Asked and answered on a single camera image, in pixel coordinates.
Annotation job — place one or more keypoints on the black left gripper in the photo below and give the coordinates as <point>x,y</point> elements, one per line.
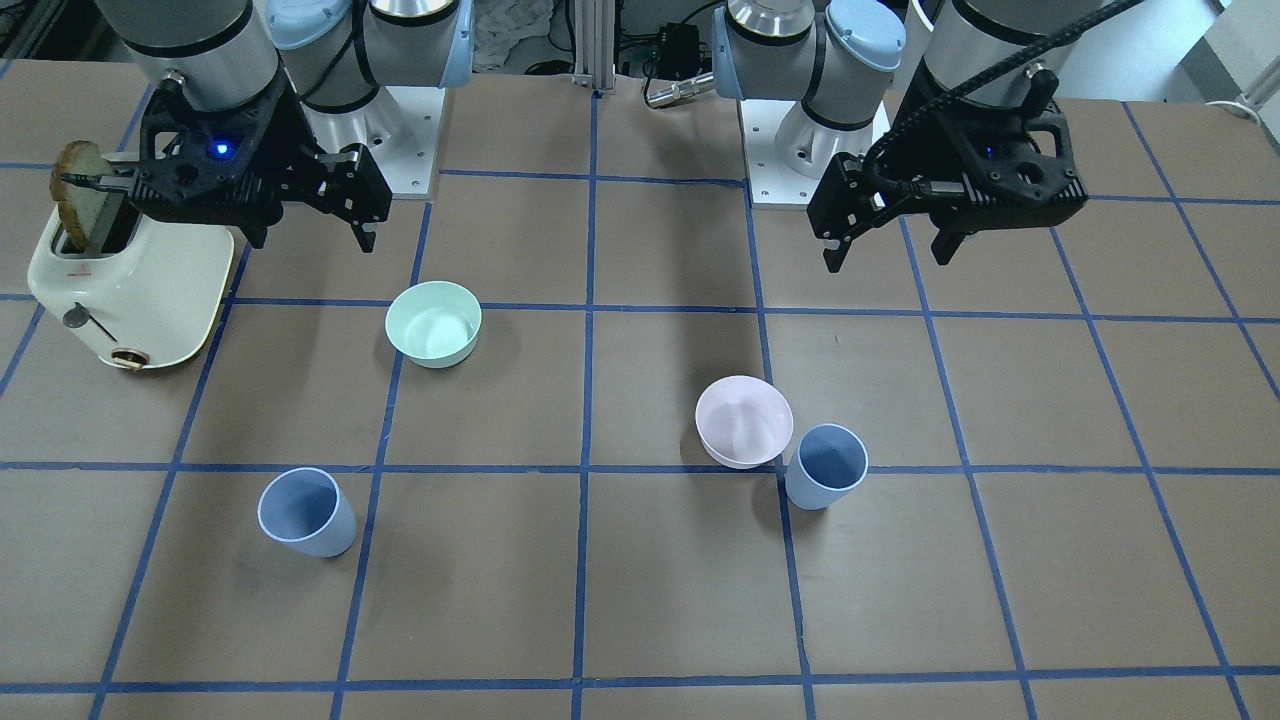
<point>921,146</point>

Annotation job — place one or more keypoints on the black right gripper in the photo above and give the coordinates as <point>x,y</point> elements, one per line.
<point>287,140</point>

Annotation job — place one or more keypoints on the blue cup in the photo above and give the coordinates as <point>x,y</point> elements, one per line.
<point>829,461</point>
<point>306,510</point>

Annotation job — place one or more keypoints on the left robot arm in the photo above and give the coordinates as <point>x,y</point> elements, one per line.
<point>838,58</point>

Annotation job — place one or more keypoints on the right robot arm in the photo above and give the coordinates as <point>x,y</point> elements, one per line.
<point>336,54</point>

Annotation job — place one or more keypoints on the mint green bowl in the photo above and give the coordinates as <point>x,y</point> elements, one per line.
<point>434,324</point>

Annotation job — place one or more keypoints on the cream white toaster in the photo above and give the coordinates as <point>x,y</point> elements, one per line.
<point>150,304</point>

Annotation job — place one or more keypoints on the pink white bowl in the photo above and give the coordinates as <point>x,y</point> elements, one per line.
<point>743,422</point>

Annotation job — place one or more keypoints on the toast bread slice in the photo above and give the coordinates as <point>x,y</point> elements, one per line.
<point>79,208</point>

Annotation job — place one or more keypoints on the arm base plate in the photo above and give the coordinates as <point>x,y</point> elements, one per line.
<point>787,152</point>
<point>402,126</point>

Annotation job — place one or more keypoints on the aluminium frame post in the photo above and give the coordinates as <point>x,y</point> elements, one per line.
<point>594,44</point>

